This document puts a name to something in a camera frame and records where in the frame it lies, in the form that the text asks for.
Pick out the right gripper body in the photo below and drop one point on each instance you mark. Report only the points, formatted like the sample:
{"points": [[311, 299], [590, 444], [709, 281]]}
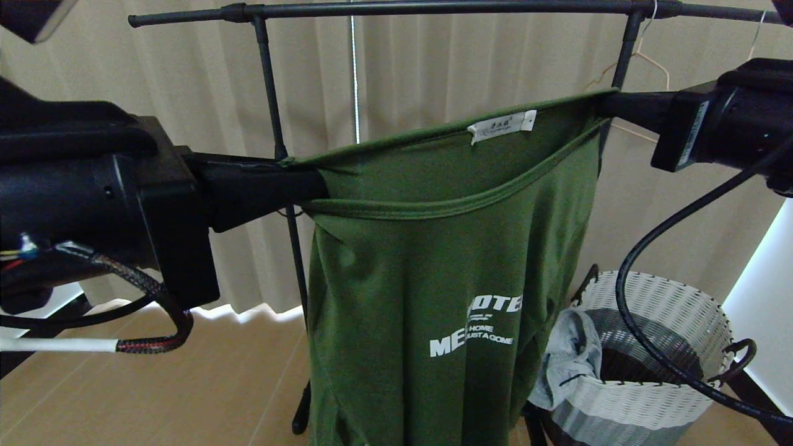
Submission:
{"points": [[743, 130]]}

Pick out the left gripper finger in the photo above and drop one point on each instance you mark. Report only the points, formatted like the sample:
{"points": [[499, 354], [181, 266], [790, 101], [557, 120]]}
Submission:
{"points": [[260, 195], [248, 162]]}

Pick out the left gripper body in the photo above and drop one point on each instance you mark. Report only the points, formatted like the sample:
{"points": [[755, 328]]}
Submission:
{"points": [[93, 198]]}

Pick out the pink clothes hanger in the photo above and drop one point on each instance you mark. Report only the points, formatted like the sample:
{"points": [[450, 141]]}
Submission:
{"points": [[657, 65], [756, 37]]}

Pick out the green printed t-shirt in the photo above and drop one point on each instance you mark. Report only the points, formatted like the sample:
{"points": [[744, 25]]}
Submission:
{"points": [[433, 260]]}

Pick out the black clothes rack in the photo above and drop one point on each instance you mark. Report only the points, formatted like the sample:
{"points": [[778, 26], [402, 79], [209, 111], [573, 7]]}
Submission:
{"points": [[433, 7]]}

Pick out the white laundry basket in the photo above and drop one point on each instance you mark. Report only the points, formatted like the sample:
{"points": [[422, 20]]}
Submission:
{"points": [[657, 409]]}

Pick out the beige curtain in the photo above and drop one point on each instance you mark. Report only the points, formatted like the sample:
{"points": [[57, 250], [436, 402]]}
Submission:
{"points": [[433, 74]]}

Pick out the pale grey shorts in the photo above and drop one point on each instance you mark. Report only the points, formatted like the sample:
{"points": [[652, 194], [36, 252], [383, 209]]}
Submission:
{"points": [[567, 359]]}

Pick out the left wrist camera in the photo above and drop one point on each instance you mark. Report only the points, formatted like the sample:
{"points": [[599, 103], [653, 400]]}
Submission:
{"points": [[62, 124]]}

